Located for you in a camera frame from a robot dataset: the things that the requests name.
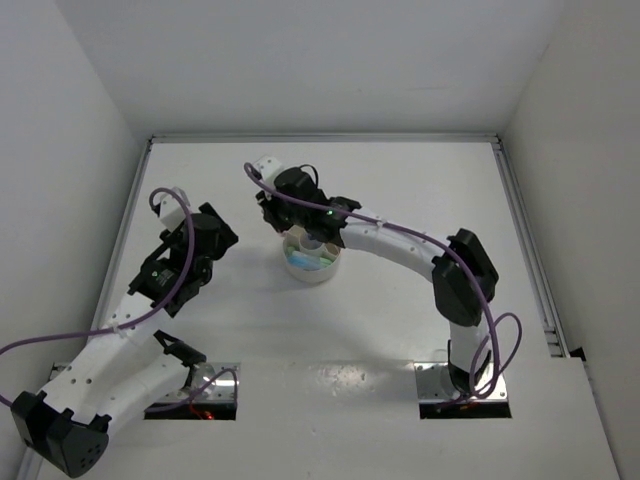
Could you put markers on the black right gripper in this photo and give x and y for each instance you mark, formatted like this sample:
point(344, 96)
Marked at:
point(268, 201)

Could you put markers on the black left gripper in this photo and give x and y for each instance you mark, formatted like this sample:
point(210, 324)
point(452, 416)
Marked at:
point(224, 239)

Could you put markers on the aluminium table frame rail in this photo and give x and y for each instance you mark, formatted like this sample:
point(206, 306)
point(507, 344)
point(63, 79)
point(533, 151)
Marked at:
point(327, 374)

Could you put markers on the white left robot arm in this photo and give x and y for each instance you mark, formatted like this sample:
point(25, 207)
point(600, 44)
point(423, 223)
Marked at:
point(116, 376)

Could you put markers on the white round divided organizer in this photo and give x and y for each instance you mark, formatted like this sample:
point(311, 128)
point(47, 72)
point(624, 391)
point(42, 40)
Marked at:
point(313, 248)

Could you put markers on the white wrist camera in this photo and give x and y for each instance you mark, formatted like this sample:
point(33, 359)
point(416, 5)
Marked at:
point(171, 206)
point(268, 168)

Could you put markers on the light blue eraser case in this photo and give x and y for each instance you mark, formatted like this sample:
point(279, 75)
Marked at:
point(301, 261)

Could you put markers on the metal base plate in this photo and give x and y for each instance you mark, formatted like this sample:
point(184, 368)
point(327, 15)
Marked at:
point(217, 383)
point(434, 385)

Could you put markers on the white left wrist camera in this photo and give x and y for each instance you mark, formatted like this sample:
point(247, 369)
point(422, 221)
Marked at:
point(171, 206)

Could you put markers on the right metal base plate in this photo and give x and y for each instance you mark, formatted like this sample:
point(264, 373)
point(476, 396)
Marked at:
point(434, 385)

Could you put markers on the green highlighter pen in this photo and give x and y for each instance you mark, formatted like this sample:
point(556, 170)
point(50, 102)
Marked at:
point(327, 261)

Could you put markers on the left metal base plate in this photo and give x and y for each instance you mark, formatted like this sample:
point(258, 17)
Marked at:
point(217, 383)

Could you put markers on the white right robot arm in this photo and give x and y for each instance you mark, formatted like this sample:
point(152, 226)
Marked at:
point(463, 277)

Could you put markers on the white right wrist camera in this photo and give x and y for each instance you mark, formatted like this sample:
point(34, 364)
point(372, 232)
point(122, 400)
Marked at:
point(268, 168)

